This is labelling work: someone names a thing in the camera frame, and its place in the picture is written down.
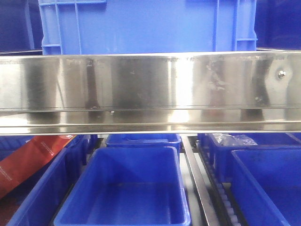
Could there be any blue right front bin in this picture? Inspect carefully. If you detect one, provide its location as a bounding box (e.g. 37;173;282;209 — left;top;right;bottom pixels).
230;148;301;226

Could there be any stainless steel shelf rail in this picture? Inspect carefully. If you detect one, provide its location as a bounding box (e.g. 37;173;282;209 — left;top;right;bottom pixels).
0;50;301;135

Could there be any clear plastic bag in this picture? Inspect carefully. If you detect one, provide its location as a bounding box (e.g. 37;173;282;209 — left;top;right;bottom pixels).
213;133;257;146

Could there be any blue right rear bin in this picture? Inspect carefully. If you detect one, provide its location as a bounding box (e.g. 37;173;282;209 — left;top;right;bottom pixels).
198;133;301;183

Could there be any blue centre front bin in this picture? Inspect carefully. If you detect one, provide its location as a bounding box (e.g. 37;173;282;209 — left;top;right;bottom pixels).
54;146;191;226

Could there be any blue centre rear bin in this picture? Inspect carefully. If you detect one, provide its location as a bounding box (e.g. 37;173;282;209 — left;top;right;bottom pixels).
102;133;182;165

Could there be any blue left bin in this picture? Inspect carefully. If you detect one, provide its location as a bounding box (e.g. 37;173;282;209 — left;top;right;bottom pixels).
0;135;97;226

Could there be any large blue upper crate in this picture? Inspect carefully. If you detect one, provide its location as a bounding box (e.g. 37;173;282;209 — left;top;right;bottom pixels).
39;0;257;55

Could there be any metal shelf divider rail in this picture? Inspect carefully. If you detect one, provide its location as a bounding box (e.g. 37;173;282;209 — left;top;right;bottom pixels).
181;135;221;226

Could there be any red packet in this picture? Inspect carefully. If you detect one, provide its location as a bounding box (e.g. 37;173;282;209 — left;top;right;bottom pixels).
0;135;76;198

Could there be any blue bin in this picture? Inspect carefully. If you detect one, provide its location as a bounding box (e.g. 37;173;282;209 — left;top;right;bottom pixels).
198;133;301;183
0;135;97;226
102;133;182;165
54;146;191;226
230;148;301;226

